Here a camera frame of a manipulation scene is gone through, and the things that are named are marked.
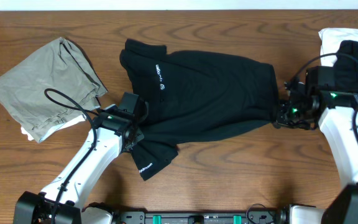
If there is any black Sydrogen polo shirt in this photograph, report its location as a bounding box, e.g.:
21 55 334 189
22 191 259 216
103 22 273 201
119 39 278 180

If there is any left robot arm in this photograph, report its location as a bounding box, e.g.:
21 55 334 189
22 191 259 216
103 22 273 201
13 113 143 223

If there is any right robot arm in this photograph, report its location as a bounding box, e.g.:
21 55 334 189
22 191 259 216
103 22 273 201
275 78 358 223

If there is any white garment under olive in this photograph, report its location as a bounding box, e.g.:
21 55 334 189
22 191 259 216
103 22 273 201
21 115 86 142

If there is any white garment on right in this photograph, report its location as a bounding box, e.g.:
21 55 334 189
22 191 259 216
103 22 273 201
318 28 358 55

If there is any folded olive green garment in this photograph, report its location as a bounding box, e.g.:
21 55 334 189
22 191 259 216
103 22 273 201
0 37 107 143

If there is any left black cable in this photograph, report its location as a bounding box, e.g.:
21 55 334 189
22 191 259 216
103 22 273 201
44 88 101 224

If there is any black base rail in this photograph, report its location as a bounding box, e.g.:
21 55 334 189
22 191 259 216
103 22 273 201
82 211 291 224

